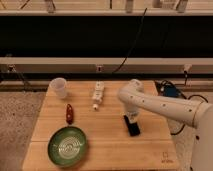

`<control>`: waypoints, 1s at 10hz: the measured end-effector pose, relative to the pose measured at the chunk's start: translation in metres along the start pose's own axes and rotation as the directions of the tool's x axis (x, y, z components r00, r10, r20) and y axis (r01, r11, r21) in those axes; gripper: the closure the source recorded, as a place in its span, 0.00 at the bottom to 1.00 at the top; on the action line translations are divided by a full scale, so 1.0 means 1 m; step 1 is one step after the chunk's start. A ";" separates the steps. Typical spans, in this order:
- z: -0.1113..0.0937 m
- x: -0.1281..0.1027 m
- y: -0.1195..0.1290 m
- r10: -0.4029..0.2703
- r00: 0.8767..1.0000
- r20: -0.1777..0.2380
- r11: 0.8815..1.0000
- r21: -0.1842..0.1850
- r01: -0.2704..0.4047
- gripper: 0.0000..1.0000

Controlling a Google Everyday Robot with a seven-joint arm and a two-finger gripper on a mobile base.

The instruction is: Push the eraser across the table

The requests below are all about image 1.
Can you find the black eraser block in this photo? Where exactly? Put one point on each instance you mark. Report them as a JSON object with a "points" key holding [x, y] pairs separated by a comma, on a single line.
{"points": [[132, 127]]}

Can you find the upper metal rail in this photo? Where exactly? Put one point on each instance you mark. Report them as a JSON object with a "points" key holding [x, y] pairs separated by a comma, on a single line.
{"points": [[149, 12]]}

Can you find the blue device with cables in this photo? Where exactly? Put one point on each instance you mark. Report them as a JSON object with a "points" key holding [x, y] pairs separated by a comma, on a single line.
{"points": [[168, 89]]}

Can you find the metal rail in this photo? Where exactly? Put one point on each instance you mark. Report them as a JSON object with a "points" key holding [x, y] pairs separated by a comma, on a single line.
{"points": [[108, 65], [149, 12]]}

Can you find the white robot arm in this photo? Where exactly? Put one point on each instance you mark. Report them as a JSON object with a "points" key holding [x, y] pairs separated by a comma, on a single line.
{"points": [[196, 114]]}

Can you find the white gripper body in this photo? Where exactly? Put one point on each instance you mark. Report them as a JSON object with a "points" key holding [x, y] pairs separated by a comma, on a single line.
{"points": [[132, 115]]}

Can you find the lower metal rail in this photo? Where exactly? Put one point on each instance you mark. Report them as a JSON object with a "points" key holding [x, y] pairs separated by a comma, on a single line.
{"points": [[108, 65]]}

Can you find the white tube bottle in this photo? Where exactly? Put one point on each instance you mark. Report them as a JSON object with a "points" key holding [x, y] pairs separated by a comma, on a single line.
{"points": [[98, 94]]}

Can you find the green frying pan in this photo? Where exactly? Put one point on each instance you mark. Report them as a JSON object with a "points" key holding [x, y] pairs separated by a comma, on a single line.
{"points": [[68, 145]]}

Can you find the translucent plastic cup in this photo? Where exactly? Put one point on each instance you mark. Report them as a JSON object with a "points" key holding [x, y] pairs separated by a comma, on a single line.
{"points": [[58, 85]]}

